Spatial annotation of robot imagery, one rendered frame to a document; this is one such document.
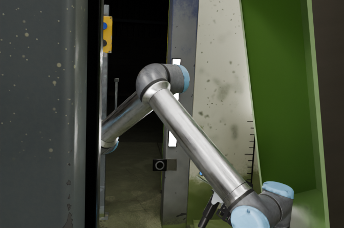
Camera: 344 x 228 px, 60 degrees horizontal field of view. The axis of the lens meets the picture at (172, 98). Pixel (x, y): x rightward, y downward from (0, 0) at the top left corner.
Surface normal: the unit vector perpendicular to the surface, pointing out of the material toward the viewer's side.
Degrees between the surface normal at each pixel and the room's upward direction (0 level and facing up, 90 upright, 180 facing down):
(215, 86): 90
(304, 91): 90
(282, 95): 90
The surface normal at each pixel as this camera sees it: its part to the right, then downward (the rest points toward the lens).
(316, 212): 0.18, -0.77
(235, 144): 0.14, 0.12
